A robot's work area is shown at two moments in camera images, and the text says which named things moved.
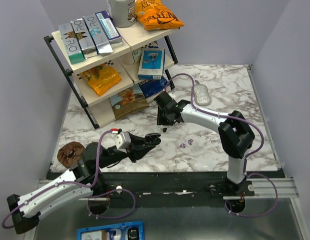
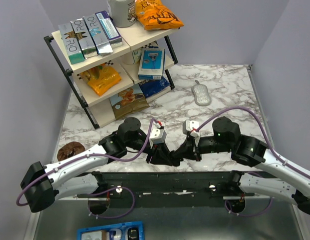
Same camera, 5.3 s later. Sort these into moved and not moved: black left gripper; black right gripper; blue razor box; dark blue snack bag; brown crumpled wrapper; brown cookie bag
Moved: black left gripper; black right gripper
Not moved: brown crumpled wrapper; blue razor box; dark blue snack bag; brown cookie bag
